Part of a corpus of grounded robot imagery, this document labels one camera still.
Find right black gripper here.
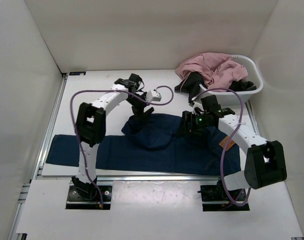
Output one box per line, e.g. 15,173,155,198
175,110,210,138

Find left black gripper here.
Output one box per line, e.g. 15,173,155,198
125,91,154,125

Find navy blue denim trousers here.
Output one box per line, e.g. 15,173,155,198
45,112,242,175

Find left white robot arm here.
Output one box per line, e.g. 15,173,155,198
72,73,161,201

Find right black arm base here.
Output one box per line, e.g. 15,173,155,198
197,180,250,212

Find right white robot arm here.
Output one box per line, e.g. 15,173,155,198
181,95,288,200

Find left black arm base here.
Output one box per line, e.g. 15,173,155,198
65,181,113,210

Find black garment with pink stripe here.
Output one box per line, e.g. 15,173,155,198
174,72,204,104

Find white plastic laundry basket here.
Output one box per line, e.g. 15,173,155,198
197,54,264,106

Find blue label sticker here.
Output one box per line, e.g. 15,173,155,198
69,71,86,76

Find white front panel board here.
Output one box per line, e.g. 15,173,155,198
16,180,303,240

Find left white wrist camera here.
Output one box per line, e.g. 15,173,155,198
146,89,162,102

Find left aluminium frame rail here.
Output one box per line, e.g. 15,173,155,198
7,73,68,240

